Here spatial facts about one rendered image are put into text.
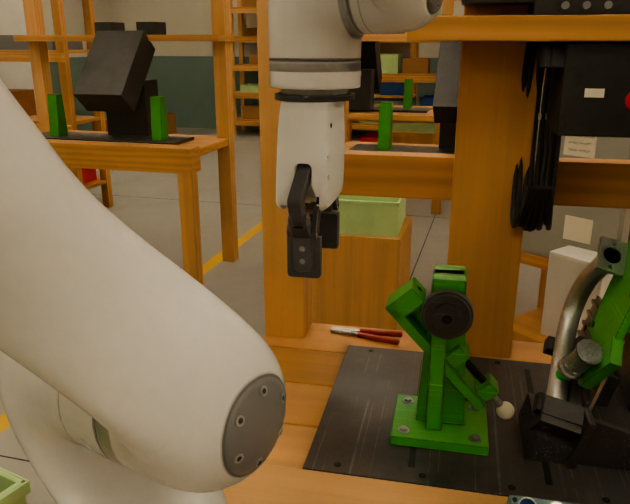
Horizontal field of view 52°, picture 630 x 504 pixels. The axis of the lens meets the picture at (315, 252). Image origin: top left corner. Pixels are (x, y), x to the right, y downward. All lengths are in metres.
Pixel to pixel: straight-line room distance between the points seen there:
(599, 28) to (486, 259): 0.46
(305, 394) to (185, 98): 11.15
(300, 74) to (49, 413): 0.33
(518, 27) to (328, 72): 0.61
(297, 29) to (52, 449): 0.39
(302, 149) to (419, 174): 0.81
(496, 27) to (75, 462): 0.89
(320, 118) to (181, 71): 11.66
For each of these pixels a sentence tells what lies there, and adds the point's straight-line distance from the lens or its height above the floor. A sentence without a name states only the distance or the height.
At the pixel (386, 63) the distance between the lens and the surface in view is 7.98.
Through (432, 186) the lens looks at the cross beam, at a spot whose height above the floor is 1.21.
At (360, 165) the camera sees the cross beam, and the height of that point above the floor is 1.25.
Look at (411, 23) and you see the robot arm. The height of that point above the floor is 1.51.
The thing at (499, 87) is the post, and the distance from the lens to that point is 1.26.
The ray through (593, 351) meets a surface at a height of 1.09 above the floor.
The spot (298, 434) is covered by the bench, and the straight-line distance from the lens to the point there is 1.12.
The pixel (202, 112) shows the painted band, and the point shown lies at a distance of 12.11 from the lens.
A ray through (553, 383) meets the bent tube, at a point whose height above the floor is 1.00.
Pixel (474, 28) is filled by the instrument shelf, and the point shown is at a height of 1.52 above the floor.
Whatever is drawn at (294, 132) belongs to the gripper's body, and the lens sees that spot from 0.58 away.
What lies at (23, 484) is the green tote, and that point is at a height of 0.96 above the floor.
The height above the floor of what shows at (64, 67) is 1.29.
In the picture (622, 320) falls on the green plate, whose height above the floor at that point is 1.14.
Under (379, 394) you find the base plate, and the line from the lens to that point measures 1.19.
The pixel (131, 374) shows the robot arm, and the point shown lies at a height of 1.32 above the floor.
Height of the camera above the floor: 1.50
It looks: 18 degrees down
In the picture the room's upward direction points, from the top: straight up
